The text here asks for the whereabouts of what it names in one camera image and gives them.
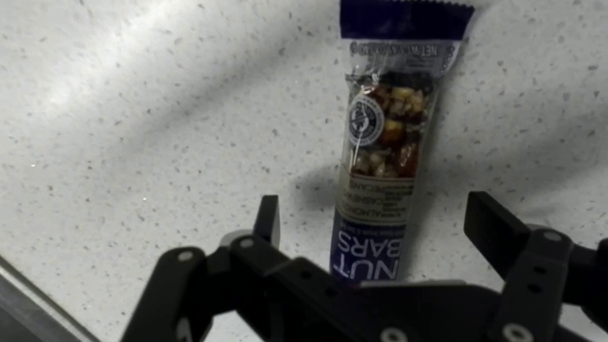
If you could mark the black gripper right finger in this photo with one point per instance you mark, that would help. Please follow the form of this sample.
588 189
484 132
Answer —
542 271

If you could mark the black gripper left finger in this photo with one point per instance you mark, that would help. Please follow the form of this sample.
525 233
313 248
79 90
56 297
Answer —
280 299

